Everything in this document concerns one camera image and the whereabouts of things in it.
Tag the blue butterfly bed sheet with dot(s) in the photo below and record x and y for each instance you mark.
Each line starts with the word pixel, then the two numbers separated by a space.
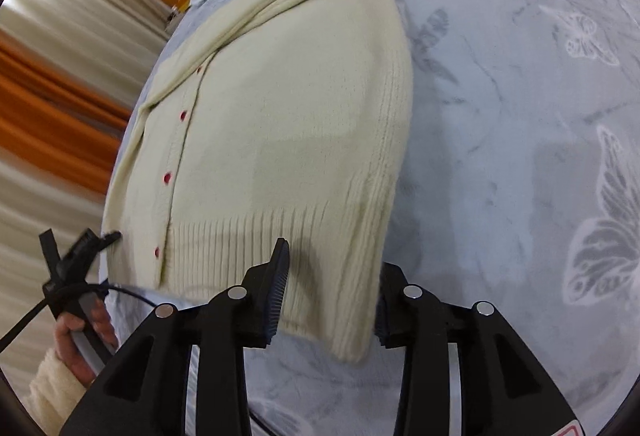
pixel 520 184

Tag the orange curtain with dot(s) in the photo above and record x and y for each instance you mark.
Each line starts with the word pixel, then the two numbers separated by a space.
pixel 53 122

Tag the cream knit cardigan red buttons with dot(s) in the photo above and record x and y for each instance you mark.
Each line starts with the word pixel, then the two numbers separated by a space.
pixel 274 119

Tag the cream sleeve forearm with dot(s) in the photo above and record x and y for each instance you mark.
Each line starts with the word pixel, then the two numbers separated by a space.
pixel 53 394

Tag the person's left hand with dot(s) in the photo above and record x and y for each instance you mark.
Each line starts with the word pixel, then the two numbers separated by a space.
pixel 65 348

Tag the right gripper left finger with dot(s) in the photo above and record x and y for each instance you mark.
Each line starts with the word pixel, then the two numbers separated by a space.
pixel 144 389

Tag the cream sheer curtain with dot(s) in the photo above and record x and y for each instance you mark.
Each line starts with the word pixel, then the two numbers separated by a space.
pixel 110 46

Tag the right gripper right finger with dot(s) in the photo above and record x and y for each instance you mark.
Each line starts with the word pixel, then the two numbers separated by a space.
pixel 504 388

